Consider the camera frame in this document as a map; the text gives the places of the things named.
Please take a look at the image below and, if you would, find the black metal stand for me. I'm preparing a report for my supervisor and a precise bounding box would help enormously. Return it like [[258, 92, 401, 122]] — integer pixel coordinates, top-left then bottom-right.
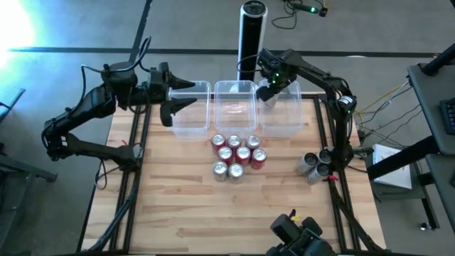
[[0, 87, 60, 256]]

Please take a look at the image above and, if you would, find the black desk beam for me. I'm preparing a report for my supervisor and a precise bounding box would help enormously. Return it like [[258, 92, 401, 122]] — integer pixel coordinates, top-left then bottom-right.
[[365, 134, 440, 181]]

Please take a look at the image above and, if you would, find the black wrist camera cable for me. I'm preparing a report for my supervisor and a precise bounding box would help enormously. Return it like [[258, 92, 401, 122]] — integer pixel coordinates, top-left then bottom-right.
[[80, 35, 153, 94], [236, 53, 266, 80]]

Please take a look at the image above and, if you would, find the black keyboard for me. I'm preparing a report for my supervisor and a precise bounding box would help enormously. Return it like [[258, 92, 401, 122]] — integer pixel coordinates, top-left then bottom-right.
[[439, 97, 455, 136]]

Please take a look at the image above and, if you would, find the black arm base connector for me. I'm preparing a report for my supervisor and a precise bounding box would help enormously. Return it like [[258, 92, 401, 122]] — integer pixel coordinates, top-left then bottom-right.
[[351, 145, 375, 158]]

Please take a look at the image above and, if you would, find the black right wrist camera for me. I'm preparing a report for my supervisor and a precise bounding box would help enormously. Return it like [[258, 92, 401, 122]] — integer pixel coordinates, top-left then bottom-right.
[[255, 85, 277, 103]]

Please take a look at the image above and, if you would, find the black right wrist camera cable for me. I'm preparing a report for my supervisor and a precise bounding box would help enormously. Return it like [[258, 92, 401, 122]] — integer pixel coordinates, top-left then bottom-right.
[[236, 53, 266, 80]]

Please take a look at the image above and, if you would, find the black power strip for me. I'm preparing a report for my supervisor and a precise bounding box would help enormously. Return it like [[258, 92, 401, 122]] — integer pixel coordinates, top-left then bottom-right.
[[291, 2, 319, 14]]

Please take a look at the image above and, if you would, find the yellow floor cable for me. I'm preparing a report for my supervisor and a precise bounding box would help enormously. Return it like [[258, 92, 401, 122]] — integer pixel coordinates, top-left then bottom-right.
[[353, 81, 410, 115]]

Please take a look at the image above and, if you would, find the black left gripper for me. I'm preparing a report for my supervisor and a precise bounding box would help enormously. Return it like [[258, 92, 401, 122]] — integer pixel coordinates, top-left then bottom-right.
[[147, 62, 198, 116]]

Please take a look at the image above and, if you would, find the black and white tower fan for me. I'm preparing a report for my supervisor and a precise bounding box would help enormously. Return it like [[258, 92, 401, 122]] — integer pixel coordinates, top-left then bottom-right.
[[237, 0, 269, 82]]

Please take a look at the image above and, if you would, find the black aluminium table frame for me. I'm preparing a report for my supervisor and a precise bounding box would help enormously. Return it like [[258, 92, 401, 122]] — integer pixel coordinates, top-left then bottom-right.
[[76, 92, 387, 255]]

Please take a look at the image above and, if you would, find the white box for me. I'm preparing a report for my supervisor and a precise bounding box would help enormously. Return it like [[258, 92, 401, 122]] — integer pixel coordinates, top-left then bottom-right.
[[371, 143, 414, 191]]

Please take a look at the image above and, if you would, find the dark grey desk top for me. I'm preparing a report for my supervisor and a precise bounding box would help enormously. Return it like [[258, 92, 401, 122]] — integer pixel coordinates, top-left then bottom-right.
[[424, 153, 455, 235], [406, 62, 455, 156]]

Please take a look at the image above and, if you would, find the black floor cable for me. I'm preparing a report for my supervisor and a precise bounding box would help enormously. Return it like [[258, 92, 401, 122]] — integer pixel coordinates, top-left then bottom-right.
[[271, 0, 299, 31]]

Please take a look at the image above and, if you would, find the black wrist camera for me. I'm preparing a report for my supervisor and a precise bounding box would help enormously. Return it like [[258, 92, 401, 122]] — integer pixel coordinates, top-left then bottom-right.
[[255, 85, 277, 103], [159, 102, 174, 128]]

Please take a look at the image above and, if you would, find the clear plastic bin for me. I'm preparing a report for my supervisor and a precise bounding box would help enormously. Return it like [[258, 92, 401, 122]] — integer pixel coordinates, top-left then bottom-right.
[[258, 78, 304, 139], [213, 80, 258, 138], [167, 80, 212, 140]]

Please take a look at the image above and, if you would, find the black left wrist camera cable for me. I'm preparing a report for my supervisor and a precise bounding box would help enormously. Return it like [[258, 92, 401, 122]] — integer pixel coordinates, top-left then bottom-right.
[[80, 35, 153, 94]]

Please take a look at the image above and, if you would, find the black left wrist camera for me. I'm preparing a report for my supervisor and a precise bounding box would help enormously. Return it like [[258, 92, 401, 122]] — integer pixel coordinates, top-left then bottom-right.
[[159, 102, 174, 128]]

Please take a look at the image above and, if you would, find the black round pole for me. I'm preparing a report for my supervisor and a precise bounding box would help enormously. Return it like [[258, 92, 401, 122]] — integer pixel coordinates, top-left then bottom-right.
[[421, 42, 455, 76]]

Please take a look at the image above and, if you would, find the silver Diet Coke can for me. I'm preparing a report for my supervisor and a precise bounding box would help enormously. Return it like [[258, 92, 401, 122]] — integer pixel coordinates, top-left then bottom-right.
[[227, 163, 245, 185], [245, 134, 262, 152], [226, 134, 243, 150], [212, 160, 229, 183]]

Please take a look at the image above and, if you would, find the red Coca-Cola can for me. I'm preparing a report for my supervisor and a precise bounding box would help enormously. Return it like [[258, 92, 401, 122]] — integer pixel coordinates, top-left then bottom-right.
[[235, 145, 252, 167], [250, 147, 268, 171], [210, 133, 228, 157], [217, 146, 234, 166]]

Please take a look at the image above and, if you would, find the grey desk base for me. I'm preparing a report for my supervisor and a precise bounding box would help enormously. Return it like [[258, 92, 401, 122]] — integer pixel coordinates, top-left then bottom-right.
[[369, 156, 441, 232]]

